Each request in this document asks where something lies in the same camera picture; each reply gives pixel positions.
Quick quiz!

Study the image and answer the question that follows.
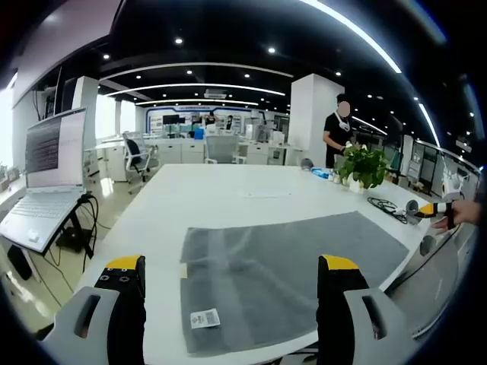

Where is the white low cabinet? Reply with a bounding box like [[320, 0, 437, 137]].
[[154, 138, 206, 164]]

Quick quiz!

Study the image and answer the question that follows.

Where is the black laptop cable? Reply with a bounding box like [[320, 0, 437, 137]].
[[49, 192, 112, 267]]

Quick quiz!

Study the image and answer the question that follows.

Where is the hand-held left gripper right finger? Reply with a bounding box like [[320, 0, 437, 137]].
[[315, 253, 419, 365]]

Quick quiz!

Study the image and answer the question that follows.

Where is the green potted plant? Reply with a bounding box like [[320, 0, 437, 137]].
[[338, 144, 390, 191]]

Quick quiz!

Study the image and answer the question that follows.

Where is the black laptop stand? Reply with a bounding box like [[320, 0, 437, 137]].
[[41, 196, 96, 260]]

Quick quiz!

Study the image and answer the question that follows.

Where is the grey towel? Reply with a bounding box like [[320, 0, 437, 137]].
[[179, 211, 410, 357]]

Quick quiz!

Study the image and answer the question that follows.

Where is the person's right hand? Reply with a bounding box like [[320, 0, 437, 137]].
[[433, 200, 481, 235]]

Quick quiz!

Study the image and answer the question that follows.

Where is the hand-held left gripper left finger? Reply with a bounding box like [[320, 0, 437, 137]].
[[40, 254, 148, 365]]

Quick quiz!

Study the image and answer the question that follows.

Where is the white table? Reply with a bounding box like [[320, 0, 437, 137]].
[[75, 163, 444, 365]]

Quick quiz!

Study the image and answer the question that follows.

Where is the black coiled cable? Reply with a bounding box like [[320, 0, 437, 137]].
[[367, 196, 409, 225]]

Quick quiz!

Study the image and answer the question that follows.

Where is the white and black office chair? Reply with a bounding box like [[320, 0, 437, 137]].
[[122, 131, 161, 195]]

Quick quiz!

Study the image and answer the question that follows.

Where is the grey office chair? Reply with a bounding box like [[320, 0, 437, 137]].
[[204, 135, 240, 165]]

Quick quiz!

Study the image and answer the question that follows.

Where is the white laptop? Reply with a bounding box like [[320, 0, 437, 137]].
[[0, 107, 88, 256]]

